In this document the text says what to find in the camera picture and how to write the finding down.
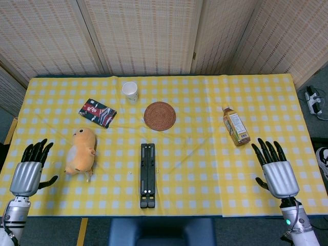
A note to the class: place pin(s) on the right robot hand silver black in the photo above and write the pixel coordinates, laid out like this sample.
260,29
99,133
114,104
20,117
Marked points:
282,179

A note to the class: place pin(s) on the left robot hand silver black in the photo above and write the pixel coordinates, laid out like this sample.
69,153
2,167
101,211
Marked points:
27,179

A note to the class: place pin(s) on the black folding laptop stand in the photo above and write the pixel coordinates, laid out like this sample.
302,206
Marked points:
148,174

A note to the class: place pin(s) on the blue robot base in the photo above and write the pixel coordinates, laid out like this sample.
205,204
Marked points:
161,230

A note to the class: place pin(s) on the yellow white checkered tablecloth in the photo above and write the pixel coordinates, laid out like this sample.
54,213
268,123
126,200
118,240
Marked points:
205,153

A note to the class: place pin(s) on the white black sneaker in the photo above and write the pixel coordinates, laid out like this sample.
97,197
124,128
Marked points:
324,159

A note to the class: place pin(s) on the orange plush toy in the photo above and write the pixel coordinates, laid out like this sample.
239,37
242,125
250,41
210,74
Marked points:
82,153

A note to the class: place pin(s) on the tea bottle yellow label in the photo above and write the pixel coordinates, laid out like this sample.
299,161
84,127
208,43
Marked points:
237,128

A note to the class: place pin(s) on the white power strip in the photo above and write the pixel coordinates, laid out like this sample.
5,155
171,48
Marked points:
313,101

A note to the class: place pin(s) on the beige woven screen panel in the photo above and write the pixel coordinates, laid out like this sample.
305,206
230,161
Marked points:
217,38
289,38
10,94
46,38
146,38

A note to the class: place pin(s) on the dark printed snack packet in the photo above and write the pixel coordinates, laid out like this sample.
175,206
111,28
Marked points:
98,114

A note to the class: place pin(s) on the white paper cup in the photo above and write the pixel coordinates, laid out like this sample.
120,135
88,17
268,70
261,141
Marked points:
131,94

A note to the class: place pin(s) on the round brown woven coaster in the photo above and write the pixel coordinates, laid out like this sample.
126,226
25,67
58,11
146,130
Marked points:
160,116

